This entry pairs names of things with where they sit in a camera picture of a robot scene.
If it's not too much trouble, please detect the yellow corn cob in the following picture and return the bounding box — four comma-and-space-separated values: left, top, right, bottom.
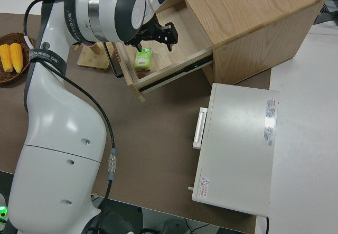
0, 43, 13, 73
10, 43, 24, 73

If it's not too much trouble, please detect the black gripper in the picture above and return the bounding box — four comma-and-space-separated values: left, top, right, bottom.
123, 16, 180, 53

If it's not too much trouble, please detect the white toaster oven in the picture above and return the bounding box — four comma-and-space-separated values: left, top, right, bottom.
187, 82, 280, 218

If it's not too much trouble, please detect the light wooden cabinet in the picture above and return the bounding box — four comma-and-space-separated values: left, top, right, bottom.
173, 0, 328, 86

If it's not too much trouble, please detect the wooden mug rack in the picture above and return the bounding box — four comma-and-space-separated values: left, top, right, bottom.
73, 41, 110, 71

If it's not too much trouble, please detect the brown table mat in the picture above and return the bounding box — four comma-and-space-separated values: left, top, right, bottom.
0, 13, 273, 234

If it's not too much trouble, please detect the green tea box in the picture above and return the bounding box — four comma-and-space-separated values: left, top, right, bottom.
134, 47, 154, 73

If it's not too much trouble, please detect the brown wicker basket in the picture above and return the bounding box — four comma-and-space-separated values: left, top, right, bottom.
0, 32, 35, 88

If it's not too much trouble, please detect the wooden drawer with black handle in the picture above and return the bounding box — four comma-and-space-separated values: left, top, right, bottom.
104, 0, 214, 104

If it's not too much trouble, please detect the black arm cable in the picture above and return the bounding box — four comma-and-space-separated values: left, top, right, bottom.
23, 0, 118, 234

